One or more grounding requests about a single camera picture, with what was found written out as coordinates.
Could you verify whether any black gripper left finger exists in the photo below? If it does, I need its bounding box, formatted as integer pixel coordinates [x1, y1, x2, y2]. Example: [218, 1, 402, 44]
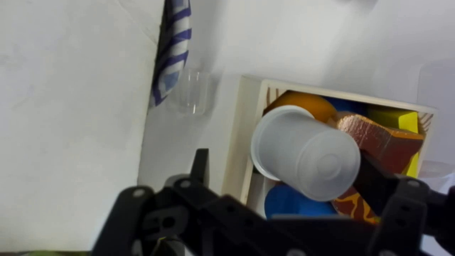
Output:
[92, 148, 230, 256]

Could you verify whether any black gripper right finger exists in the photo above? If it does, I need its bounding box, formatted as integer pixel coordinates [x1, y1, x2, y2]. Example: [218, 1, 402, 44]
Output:
[355, 152, 455, 256]

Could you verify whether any white coffee pod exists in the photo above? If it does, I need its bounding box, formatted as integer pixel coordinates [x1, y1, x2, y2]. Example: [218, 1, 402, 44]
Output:
[250, 103, 363, 203]

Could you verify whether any small wooden toy box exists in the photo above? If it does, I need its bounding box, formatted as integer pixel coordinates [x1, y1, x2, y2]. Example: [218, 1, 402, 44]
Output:
[221, 74, 437, 224]

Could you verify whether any orange patterned toy block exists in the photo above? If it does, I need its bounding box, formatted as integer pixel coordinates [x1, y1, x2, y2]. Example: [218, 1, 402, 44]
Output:
[331, 186, 383, 224]

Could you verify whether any brown wooden toy block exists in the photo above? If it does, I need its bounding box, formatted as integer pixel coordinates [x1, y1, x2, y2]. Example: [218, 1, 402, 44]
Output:
[336, 111, 427, 177]

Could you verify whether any yellow toy block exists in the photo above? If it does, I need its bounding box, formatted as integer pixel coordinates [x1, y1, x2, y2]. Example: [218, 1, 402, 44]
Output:
[366, 105, 423, 179]

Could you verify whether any blue round toy block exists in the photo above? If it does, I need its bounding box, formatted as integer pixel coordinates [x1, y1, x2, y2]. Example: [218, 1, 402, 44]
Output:
[264, 182, 339, 220]

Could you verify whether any clear plastic cup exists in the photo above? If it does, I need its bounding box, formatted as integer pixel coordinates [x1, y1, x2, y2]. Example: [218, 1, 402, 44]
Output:
[173, 66, 214, 116]

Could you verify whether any purple white striped cloth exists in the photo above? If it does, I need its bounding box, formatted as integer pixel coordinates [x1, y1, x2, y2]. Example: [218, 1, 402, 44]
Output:
[150, 0, 195, 108]

